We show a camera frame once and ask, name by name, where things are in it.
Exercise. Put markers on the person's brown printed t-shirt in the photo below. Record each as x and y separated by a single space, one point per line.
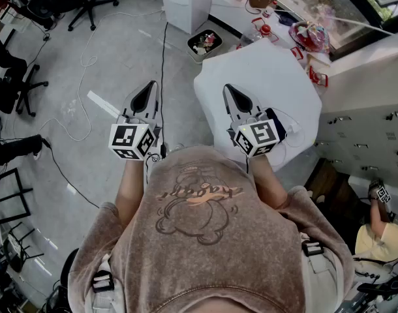
212 240

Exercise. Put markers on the person's right forearm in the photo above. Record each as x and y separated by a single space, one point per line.
267 184

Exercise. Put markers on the dark blue cloth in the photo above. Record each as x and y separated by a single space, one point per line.
285 16

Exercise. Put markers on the white trash bin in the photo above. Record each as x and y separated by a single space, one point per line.
204 46

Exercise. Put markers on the black power bank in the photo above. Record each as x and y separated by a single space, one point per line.
275 122

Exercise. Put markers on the white octagonal table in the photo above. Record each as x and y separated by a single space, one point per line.
261 73

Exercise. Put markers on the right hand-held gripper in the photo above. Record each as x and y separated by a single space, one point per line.
257 135

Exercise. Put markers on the white window pole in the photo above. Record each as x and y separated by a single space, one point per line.
365 24

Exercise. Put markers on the person's left forearm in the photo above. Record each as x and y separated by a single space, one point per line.
130 191

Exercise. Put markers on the white water dispenser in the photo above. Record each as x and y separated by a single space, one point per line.
186 2

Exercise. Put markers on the black metal frame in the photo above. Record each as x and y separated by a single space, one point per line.
14 191

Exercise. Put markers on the small red-capped bottle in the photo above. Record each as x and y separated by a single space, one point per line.
270 10

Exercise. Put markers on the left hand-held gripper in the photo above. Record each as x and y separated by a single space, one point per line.
133 139

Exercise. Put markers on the pile of clear empty jugs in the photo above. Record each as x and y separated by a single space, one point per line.
266 29

